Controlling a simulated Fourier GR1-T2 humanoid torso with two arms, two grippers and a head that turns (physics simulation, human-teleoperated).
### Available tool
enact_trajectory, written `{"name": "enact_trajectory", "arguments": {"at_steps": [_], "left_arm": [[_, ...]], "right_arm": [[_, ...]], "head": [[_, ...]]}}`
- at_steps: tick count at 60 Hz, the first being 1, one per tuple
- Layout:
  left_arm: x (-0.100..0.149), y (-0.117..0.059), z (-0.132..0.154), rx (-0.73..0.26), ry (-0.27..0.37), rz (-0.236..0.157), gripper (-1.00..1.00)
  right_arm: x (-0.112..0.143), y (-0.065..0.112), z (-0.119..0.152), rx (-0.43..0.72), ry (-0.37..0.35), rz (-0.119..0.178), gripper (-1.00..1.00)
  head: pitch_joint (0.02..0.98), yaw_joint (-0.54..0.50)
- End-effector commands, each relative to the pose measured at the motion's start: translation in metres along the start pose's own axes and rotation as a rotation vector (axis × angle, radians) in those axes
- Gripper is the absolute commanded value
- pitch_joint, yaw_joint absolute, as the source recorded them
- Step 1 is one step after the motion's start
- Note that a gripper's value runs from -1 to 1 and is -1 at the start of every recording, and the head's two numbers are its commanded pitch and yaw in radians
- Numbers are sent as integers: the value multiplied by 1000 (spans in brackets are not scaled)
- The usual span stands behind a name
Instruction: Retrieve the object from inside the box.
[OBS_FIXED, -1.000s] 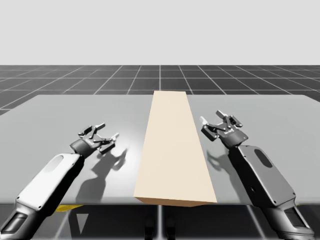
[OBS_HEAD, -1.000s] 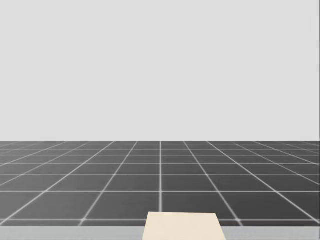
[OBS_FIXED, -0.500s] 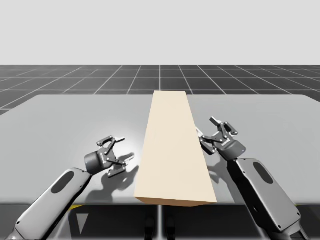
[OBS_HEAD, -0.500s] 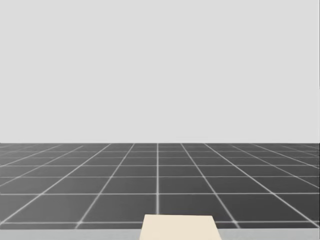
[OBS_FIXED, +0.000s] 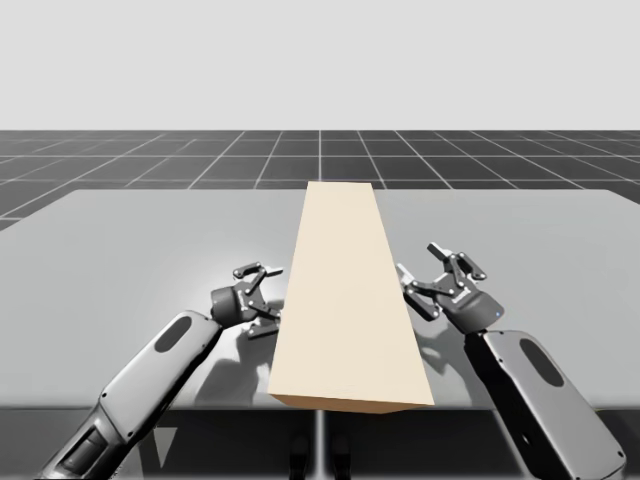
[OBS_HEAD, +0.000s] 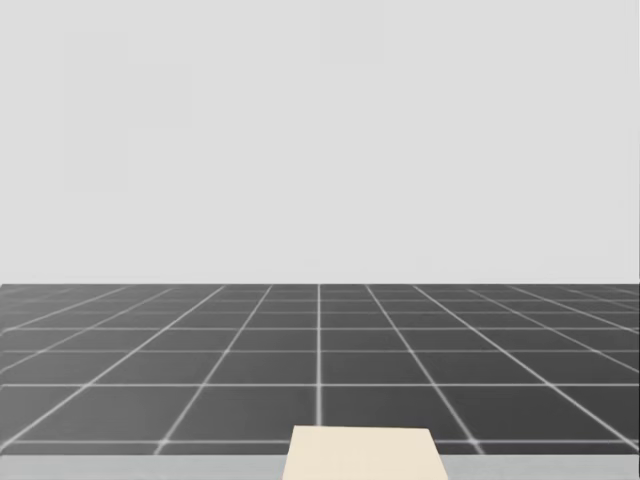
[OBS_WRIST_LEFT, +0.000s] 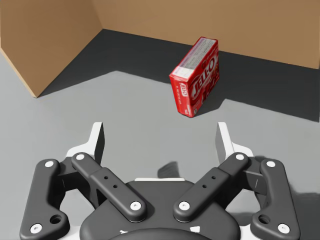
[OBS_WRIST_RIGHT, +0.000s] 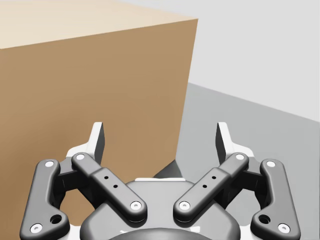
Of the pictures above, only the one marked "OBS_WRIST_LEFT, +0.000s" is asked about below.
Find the red carton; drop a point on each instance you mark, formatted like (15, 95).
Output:
(197, 80)

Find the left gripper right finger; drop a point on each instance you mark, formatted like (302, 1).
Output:
(210, 186)

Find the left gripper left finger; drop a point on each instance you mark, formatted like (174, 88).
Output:
(110, 186)

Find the tall board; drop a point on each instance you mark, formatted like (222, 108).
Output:
(160, 27)

